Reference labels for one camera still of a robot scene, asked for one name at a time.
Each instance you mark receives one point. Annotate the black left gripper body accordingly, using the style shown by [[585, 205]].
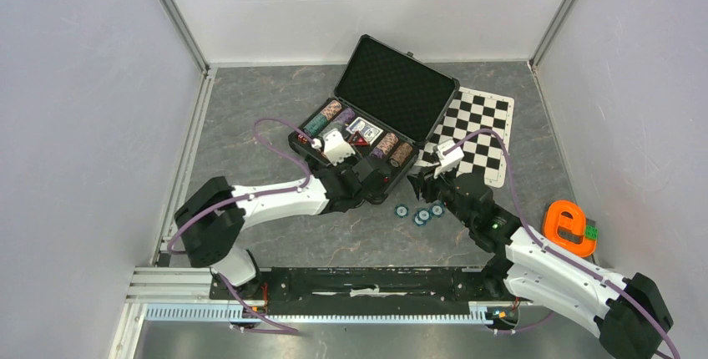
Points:
[[343, 165]]

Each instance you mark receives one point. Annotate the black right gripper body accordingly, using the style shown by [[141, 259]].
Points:
[[431, 189]]

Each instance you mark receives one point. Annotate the brown poker chip stack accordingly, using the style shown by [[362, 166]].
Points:
[[400, 155]]

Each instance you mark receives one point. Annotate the orange blue poker chip stack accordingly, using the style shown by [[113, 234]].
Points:
[[387, 143]]

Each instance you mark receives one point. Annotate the green yellow blue chip stack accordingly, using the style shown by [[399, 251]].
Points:
[[330, 127]]

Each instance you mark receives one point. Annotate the teal poker chip stack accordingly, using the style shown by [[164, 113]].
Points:
[[315, 125]]

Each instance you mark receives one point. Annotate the purple poker chip stack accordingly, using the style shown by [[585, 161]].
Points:
[[344, 118]]

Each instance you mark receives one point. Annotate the pink poker chip stack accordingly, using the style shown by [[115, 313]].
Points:
[[331, 110]]

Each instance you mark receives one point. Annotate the black poker case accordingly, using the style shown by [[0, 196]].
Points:
[[393, 90]]

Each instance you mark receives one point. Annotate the black red all-in triangle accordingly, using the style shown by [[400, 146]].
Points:
[[357, 139]]

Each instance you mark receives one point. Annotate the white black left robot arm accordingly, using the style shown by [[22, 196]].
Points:
[[210, 221]]

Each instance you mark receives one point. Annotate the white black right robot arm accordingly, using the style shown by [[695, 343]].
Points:
[[628, 315]]

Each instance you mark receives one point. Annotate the green 50 chip lower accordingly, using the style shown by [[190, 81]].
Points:
[[437, 210]]

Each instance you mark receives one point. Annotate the green 50 chip cluster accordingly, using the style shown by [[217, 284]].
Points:
[[423, 214], [401, 211]]

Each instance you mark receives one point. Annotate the green 50 chip near chessboard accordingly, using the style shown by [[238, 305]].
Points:
[[418, 222]]

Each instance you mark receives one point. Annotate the blue playing card deck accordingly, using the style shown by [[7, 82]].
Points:
[[368, 130]]

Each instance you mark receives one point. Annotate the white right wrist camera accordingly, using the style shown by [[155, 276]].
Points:
[[449, 155]]

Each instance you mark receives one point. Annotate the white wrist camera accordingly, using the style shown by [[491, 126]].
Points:
[[449, 155], [333, 147]]

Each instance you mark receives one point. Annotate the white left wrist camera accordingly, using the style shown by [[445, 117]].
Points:
[[333, 147]]

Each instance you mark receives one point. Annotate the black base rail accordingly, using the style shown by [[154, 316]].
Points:
[[373, 291]]

